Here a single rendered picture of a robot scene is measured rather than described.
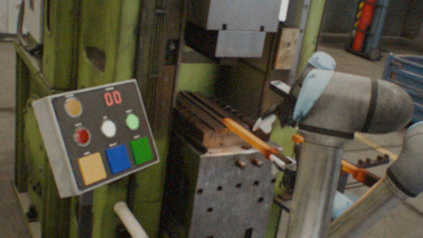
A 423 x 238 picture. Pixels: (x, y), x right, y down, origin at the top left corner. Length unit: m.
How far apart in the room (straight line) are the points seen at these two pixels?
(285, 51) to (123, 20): 0.71
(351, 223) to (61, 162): 0.79
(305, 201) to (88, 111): 0.72
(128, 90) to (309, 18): 0.91
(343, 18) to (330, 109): 9.24
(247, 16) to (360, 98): 0.87
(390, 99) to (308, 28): 1.19
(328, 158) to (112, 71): 1.00
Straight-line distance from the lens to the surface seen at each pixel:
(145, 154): 1.62
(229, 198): 2.02
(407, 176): 1.31
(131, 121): 1.61
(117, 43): 1.80
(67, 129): 1.46
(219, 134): 1.94
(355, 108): 1.05
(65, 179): 1.47
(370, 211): 1.37
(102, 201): 2.04
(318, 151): 1.06
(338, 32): 10.28
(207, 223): 2.03
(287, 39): 2.13
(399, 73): 5.86
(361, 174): 1.97
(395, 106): 1.07
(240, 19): 1.82
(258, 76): 2.19
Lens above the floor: 1.68
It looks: 20 degrees down
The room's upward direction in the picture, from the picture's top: 9 degrees clockwise
